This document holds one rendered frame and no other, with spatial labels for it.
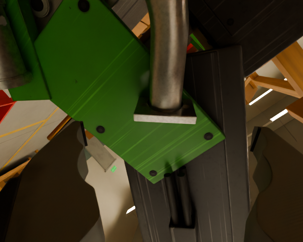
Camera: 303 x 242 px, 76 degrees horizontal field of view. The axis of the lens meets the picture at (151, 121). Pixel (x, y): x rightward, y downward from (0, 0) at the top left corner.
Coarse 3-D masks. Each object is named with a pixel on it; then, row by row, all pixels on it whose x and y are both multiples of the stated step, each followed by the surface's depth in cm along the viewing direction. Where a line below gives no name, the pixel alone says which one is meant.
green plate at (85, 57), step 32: (64, 0) 17; (96, 0) 16; (64, 32) 18; (96, 32) 18; (128, 32) 17; (64, 64) 19; (96, 64) 19; (128, 64) 19; (64, 96) 21; (96, 96) 21; (128, 96) 20; (96, 128) 23; (128, 128) 22; (160, 128) 22; (192, 128) 22; (128, 160) 25; (160, 160) 24
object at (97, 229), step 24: (48, 144) 9; (72, 144) 9; (24, 168) 8; (48, 168) 8; (72, 168) 8; (24, 192) 7; (48, 192) 7; (72, 192) 7; (24, 216) 6; (48, 216) 6; (72, 216) 6; (96, 216) 6; (24, 240) 5; (48, 240) 5; (72, 240) 5; (96, 240) 6
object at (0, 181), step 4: (36, 152) 583; (28, 160) 541; (24, 164) 525; (16, 168) 503; (20, 168) 514; (8, 172) 482; (12, 172) 489; (16, 172) 512; (20, 172) 516; (0, 176) 464; (4, 176) 470; (8, 176) 481; (12, 176) 513; (16, 176) 517; (0, 180) 463; (4, 180) 484; (8, 180) 520; (0, 184) 462; (4, 184) 468; (0, 188) 452
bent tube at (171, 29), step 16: (160, 0) 13; (176, 0) 13; (160, 16) 14; (176, 16) 14; (160, 32) 14; (176, 32) 14; (160, 48) 15; (176, 48) 15; (160, 64) 15; (176, 64) 15; (160, 80) 16; (176, 80) 16; (160, 96) 17; (176, 96) 17; (144, 112) 17; (160, 112) 17; (176, 112) 17; (192, 112) 17
